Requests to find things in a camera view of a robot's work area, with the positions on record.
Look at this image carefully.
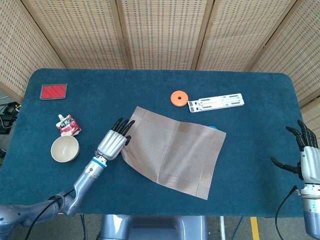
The red spouted drink pouch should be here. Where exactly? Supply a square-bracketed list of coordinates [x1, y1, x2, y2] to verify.
[56, 114, 82, 138]

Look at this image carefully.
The orange disc with hole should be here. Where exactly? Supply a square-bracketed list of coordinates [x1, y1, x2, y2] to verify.
[170, 90, 189, 108]

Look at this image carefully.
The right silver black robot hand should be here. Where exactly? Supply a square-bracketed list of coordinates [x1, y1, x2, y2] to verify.
[270, 119, 320, 186]

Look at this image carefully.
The red packet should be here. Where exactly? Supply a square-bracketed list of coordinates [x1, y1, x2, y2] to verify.
[39, 83, 68, 101]

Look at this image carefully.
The white folding stand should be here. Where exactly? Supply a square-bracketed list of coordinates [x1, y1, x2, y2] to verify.
[187, 93, 245, 114]

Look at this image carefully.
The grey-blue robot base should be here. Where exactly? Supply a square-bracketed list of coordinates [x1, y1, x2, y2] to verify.
[98, 214, 208, 240]

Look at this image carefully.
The brown woven placemat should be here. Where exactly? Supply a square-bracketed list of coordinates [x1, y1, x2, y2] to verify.
[121, 106, 227, 201]

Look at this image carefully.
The beige bowl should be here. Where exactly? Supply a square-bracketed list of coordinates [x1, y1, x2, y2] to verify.
[50, 135, 81, 163]

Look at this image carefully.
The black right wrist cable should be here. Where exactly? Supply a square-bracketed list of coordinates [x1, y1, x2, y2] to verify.
[274, 185, 300, 240]

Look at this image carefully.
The blue carpet table cover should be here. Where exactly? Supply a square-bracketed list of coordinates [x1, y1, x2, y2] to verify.
[0, 68, 320, 218]

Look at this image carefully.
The yellow floor tape strip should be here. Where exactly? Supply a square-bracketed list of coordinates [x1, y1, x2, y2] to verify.
[250, 216, 260, 240]

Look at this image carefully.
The woven bamboo folding screen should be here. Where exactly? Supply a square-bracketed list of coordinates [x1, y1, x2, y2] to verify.
[0, 0, 320, 156]

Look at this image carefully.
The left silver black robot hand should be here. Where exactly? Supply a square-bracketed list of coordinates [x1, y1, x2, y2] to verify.
[96, 117, 136, 161]

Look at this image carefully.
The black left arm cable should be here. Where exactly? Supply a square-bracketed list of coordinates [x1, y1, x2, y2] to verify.
[24, 189, 76, 240]

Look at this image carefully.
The thin blue cable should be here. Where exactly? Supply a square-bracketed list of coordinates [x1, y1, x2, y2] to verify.
[232, 216, 245, 240]
[79, 213, 87, 240]

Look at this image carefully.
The black equipment with cables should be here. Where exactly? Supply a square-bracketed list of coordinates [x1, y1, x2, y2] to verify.
[0, 101, 21, 135]

